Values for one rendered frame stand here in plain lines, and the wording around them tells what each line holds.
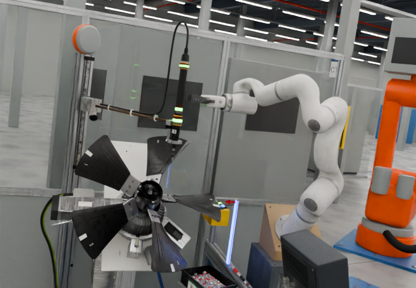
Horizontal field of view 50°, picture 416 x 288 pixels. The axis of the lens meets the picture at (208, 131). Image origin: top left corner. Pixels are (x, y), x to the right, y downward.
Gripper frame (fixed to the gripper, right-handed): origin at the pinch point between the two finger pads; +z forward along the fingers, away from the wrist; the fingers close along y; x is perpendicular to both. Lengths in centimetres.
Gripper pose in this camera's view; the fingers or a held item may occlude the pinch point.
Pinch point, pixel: (191, 98)
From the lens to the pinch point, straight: 203.8
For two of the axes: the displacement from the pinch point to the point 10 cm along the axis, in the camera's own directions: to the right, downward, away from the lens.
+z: -9.5, -0.9, -3.1
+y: -3.0, -1.5, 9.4
